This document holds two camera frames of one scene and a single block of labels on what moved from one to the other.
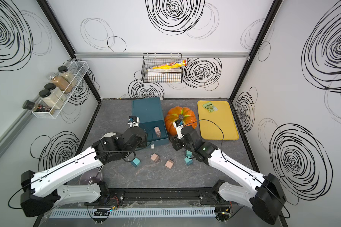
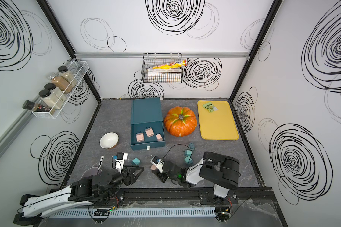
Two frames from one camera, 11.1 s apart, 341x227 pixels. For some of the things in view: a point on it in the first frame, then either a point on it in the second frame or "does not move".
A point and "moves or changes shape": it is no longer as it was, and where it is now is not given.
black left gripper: [144, 141] -> [128, 176]
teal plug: [188, 154] does not move
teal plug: [189, 161] does not move
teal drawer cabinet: [150, 112] does not move
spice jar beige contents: [57, 91] does not move
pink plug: [155, 157] moves or changes shape
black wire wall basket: [165, 67] does not move
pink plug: [157, 131] moves or changes shape
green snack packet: [210, 107] does not move
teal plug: [135, 162] does not move
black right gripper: [175, 142] -> [161, 177]
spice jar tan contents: [67, 76] does not move
